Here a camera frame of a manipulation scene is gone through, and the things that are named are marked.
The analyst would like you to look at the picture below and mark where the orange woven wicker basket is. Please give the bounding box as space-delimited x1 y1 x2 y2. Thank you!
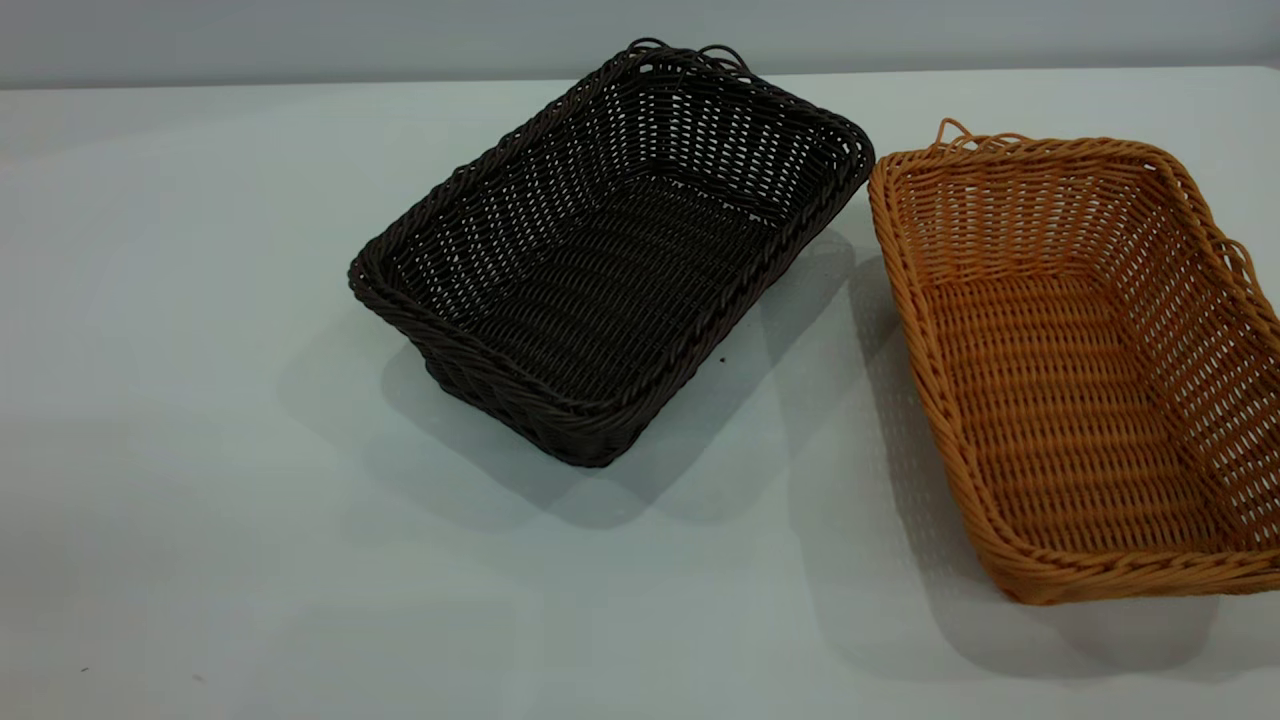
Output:
867 117 1280 607

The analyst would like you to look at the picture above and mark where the black woven wicker basket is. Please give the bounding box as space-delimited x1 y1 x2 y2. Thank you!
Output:
347 38 877 469

